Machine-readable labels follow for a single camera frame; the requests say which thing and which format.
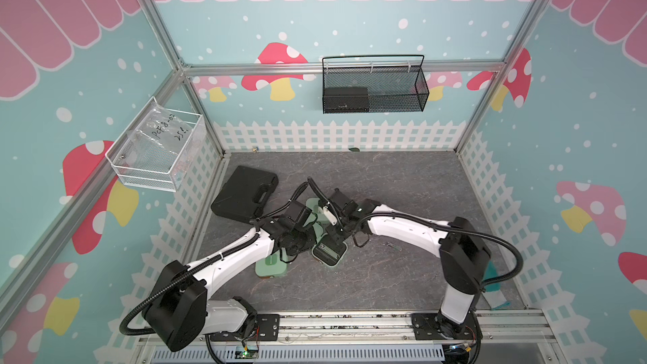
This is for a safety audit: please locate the green clipper case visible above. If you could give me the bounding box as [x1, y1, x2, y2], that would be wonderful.
[254, 252, 288, 279]
[311, 223, 348, 267]
[306, 197, 330, 224]

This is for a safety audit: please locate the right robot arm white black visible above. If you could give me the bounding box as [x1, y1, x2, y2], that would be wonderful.
[318, 190, 523, 339]

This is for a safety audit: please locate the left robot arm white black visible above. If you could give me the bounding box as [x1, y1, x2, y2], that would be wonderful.
[119, 201, 315, 352]

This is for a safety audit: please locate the lone nail clipper near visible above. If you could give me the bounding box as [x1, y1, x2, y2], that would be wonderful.
[385, 243, 402, 251]

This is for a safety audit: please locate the black plastic tool case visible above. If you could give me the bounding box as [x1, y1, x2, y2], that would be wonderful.
[211, 166, 279, 223]

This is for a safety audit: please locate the black box in basket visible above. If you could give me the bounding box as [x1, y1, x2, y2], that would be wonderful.
[322, 87, 370, 114]

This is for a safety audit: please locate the green work glove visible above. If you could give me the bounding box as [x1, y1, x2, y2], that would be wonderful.
[479, 260, 512, 310]

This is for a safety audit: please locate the black wire mesh basket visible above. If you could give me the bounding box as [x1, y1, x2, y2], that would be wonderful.
[321, 54, 430, 113]

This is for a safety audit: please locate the clear acrylic wall bin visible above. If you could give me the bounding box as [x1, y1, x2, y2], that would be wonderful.
[105, 98, 207, 192]

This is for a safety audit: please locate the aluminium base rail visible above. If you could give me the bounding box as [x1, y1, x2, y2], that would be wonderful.
[135, 310, 557, 347]

